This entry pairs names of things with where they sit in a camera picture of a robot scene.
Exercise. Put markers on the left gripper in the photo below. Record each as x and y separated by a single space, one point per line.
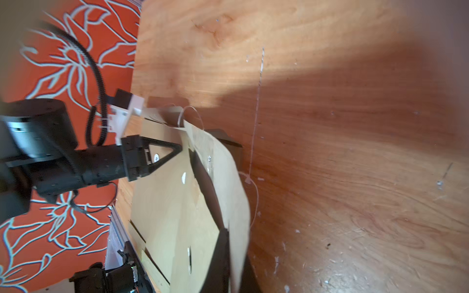
137 158

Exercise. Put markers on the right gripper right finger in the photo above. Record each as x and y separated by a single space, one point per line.
249 283

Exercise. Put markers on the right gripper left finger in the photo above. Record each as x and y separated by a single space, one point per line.
218 275

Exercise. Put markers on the kraft file bag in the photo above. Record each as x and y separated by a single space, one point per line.
181 207
156 277

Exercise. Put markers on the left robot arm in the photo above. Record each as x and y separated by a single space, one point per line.
39 147

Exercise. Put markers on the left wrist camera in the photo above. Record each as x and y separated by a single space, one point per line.
123 106

